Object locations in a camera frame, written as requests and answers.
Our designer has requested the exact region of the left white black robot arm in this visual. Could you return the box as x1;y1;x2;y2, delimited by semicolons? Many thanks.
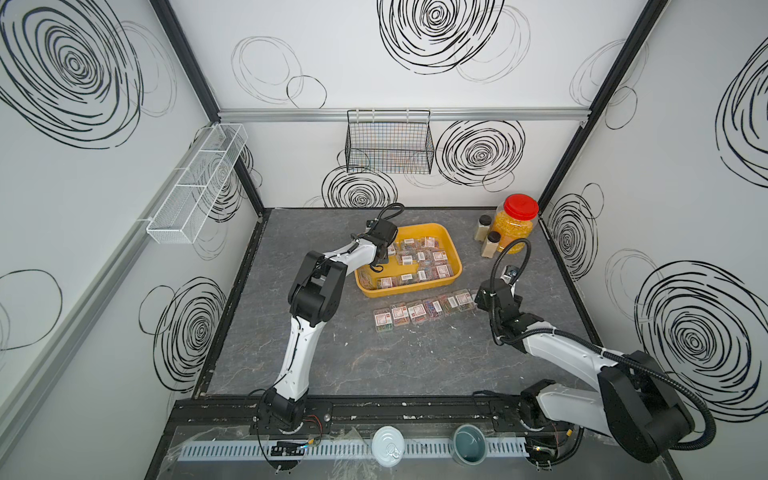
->
263;216;398;431

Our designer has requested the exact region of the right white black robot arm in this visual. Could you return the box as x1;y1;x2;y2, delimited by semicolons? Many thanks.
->
475;278;717;463

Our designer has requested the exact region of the grey green cup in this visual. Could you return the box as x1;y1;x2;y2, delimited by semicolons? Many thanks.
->
452;424;487;466

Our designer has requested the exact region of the rear black cap spice bottle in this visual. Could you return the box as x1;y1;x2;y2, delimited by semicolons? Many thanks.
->
474;214;493;242

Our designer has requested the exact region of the white slotted cable duct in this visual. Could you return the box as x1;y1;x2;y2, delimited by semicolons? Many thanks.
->
177;436;532;463

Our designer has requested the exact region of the clear paper clip box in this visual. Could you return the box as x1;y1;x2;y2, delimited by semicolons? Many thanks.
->
454;289;476;311
423;298;444;319
438;294;458;316
407;301;429;325
390;303;410;327
373;309;394;333

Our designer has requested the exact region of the black cap spice bottle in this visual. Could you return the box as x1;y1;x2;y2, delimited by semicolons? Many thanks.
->
481;231;501;258
474;214;493;242

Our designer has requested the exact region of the red lid corn jar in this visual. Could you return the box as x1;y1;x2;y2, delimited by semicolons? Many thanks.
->
491;194;539;252

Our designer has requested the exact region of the yellow plastic storage tray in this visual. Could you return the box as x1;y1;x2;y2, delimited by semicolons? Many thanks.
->
354;223;463;298

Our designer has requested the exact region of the black wire wall basket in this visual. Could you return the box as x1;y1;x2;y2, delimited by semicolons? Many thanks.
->
344;109;435;175

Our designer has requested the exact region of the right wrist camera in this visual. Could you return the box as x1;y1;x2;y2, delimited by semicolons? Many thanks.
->
501;265;519;285

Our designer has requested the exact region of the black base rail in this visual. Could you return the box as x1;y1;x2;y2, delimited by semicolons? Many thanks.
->
168;394;576;436

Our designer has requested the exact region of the front black cap spice bottle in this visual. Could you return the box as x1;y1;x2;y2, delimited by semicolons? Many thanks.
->
481;231;501;258

